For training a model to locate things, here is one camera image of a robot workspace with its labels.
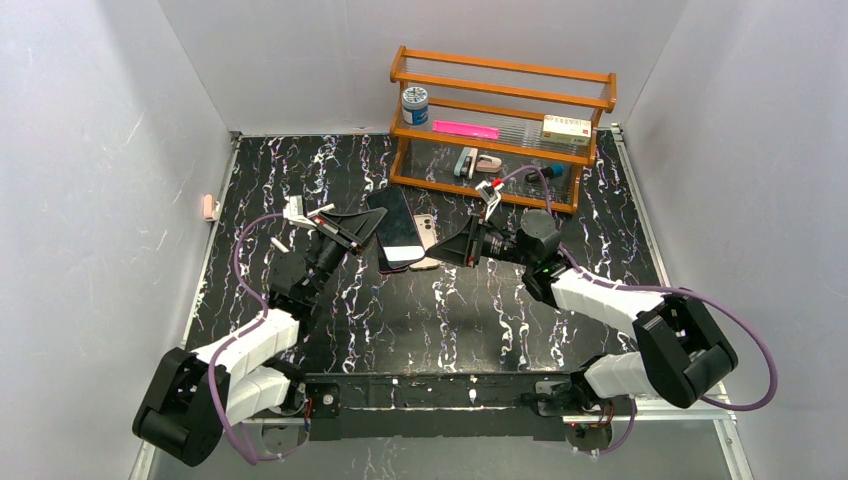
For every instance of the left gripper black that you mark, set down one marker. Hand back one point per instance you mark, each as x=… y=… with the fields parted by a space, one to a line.
x=340 y=232

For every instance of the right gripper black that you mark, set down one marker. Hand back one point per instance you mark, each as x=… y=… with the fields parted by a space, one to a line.
x=473 y=240

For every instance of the beige phone case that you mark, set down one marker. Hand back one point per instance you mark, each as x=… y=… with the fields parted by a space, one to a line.
x=426 y=228

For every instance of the phone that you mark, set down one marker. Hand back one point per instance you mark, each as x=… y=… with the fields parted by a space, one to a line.
x=383 y=265
x=397 y=232

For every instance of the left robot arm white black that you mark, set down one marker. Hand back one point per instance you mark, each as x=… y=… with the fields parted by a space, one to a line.
x=198 y=397

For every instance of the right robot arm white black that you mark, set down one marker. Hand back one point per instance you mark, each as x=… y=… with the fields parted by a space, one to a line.
x=681 y=351

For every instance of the white marker pen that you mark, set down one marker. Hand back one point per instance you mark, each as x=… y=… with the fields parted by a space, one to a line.
x=322 y=209

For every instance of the grey stapler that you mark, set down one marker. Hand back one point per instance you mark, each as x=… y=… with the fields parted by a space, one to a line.
x=466 y=163

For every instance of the purple tipped marker pen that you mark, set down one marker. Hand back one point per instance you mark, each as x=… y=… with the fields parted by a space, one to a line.
x=279 y=245

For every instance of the pink tape dispenser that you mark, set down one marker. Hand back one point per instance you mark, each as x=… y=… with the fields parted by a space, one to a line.
x=488 y=164

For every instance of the pink flat ruler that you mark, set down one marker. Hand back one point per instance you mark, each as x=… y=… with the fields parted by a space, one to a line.
x=466 y=130

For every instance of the black blue marker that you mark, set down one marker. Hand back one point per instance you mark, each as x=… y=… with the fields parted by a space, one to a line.
x=551 y=172

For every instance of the orange wooden shelf rack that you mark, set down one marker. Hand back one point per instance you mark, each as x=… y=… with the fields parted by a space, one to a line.
x=511 y=96

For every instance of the white blue jar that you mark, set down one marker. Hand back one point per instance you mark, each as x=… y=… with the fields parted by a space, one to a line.
x=414 y=105

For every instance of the white red medicine box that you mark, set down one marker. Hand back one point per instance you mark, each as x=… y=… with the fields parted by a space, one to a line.
x=566 y=130

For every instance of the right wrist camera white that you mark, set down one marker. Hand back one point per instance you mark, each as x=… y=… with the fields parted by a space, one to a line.
x=489 y=192

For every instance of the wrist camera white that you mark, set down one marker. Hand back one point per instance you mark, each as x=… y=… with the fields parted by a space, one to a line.
x=296 y=214
x=489 y=192

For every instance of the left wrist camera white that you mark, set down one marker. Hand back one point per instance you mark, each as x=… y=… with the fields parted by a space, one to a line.
x=296 y=214

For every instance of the pink wall hook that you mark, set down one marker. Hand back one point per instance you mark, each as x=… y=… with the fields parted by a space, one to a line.
x=210 y=208

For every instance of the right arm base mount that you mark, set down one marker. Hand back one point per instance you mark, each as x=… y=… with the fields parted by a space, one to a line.
x=595 y=426

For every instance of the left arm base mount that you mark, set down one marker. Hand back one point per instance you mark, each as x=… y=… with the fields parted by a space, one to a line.
x=285 y=428

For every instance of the aluminium frame rail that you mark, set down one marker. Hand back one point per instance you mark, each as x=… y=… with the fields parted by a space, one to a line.
x=472 y=426

